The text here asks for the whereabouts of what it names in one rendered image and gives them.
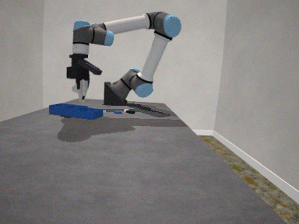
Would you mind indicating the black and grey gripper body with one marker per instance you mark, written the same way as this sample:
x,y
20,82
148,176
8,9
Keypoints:
x,y
76,68

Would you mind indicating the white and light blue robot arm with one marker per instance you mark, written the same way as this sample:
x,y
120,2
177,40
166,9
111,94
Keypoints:
x,y
166,27

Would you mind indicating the blue bins with labels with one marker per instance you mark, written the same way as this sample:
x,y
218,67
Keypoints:
x,y
83,112

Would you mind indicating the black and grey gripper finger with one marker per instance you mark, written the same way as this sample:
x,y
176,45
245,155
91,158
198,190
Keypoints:
x,y
85,87
79,87

